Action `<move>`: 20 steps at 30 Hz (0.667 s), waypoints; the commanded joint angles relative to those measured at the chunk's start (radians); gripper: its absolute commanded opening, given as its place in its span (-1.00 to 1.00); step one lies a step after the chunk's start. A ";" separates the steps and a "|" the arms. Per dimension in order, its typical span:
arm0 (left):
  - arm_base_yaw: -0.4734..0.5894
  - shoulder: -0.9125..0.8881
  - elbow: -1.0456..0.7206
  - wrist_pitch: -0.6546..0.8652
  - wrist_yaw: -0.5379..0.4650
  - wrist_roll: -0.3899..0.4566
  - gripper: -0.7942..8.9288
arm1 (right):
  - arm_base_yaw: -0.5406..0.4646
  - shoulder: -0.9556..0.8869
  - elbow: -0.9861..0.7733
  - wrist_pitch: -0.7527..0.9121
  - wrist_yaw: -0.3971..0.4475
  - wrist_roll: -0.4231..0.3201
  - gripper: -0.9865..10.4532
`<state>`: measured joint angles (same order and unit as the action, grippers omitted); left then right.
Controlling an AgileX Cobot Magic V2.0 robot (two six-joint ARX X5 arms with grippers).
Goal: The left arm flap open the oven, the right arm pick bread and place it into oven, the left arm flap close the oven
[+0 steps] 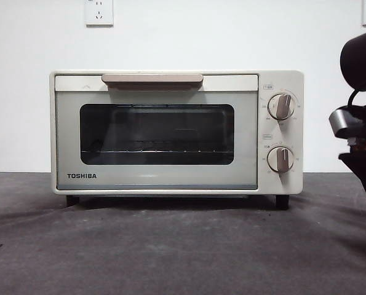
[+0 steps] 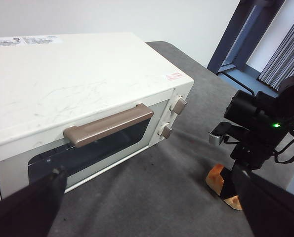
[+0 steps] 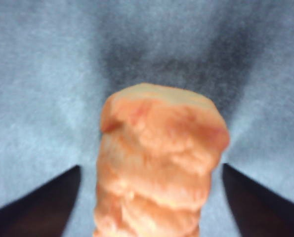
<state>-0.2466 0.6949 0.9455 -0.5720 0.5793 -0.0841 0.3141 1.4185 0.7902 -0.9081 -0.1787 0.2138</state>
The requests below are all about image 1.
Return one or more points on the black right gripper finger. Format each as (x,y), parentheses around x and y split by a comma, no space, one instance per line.
(365,175)

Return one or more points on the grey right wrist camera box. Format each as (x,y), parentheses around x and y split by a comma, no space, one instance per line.
(339,118)

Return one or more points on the cream oven knob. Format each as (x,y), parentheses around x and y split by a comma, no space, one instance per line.
(281,107)
(281,159)

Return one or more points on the cream Toshiba toaster oven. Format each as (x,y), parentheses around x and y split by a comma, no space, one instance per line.
(281,184)

